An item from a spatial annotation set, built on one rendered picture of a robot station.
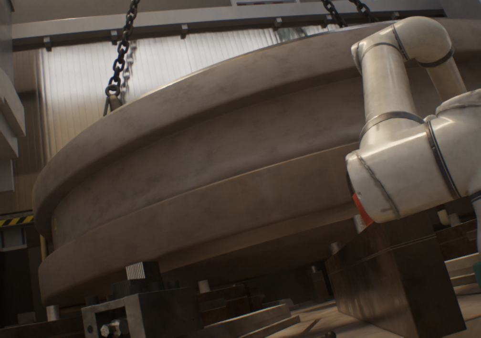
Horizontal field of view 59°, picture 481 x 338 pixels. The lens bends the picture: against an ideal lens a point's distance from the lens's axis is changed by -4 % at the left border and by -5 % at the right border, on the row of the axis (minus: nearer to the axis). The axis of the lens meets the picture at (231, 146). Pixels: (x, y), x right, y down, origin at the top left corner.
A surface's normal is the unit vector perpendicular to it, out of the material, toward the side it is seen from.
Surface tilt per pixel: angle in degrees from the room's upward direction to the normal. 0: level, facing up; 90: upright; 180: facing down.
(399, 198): 136
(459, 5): 90
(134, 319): 90
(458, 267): 72
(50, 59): 90
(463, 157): 103
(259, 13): 90
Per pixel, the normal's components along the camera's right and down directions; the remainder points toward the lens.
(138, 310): -0.48, -0.18
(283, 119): -0.18, -0.29
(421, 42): -0.09, 0.53
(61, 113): 0.20, -0.37
